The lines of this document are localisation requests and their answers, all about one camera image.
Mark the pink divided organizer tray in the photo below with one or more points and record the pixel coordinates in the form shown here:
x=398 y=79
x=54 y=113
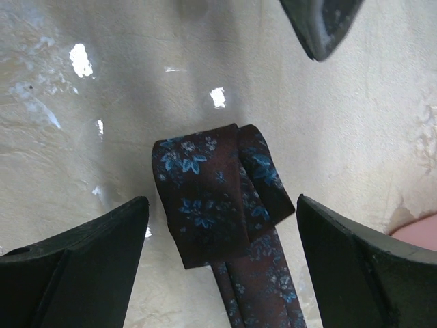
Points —
x=421 y=233

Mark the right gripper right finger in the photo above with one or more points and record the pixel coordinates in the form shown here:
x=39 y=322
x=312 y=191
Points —
x=362 y=277

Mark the dark patterned necktie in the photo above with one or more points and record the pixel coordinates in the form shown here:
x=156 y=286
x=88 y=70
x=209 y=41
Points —
x=223 y=199

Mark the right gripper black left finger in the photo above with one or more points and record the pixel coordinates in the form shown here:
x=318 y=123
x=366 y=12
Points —
x=82 y=277

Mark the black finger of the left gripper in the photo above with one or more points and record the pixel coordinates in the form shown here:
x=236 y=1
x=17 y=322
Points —
x=321 y=25

